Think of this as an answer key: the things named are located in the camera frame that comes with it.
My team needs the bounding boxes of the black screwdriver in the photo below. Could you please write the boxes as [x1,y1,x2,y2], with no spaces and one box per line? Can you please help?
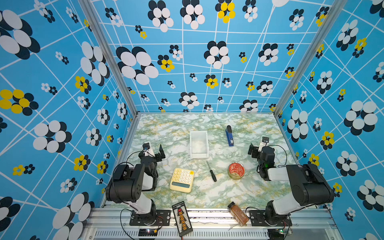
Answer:
[206,161,217,182]

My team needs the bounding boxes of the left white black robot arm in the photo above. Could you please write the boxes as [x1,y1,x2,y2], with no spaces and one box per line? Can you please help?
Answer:
[105,143,166,221]

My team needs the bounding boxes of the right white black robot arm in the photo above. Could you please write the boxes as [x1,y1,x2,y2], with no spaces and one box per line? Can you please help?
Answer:
[248,144,334,222]

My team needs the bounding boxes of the white plastic bin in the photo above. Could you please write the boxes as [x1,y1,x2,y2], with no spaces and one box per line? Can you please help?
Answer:
[190,131,209,159]

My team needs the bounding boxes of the red round tin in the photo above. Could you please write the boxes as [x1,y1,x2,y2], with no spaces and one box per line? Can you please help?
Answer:
[228,162,245,180]

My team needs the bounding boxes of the blue black stapler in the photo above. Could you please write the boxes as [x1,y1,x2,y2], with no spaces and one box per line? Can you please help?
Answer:
[226,125,234,147]

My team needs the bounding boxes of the yellow calculator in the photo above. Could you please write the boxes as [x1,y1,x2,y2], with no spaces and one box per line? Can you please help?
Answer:
[170,168,195,193]

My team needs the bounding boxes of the brown spice bottle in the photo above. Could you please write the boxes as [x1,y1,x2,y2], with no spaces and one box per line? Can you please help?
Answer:
[228,202,249,226]

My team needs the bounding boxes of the left controller board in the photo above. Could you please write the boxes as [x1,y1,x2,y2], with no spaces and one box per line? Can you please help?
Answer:
[139,229,158,237]

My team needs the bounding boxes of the controller board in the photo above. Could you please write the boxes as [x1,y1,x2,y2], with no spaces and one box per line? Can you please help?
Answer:
[268,229,285,240]
[139,229,158,237]

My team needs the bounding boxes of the right controller board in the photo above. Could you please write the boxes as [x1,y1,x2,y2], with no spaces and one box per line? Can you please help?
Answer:
[268,229,285,240]

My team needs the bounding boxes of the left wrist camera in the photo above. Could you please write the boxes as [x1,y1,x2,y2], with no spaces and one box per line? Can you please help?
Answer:
[143,143,155,158]

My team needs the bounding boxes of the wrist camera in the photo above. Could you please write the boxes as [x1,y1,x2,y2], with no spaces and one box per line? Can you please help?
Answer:
[258,137,270,152]
[143,143,155,158]

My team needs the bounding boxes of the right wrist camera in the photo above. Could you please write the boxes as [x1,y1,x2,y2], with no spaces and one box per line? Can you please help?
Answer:
[258,137,270,152]

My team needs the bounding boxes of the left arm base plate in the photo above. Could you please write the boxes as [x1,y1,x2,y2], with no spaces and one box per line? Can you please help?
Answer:
[130,210,171,227]

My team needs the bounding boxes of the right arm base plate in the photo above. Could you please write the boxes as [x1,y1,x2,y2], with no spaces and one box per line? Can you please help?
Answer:
[248,210,293,228]

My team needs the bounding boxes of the aluminium front rail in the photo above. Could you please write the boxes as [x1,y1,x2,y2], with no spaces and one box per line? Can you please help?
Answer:
[81,208,342,240]

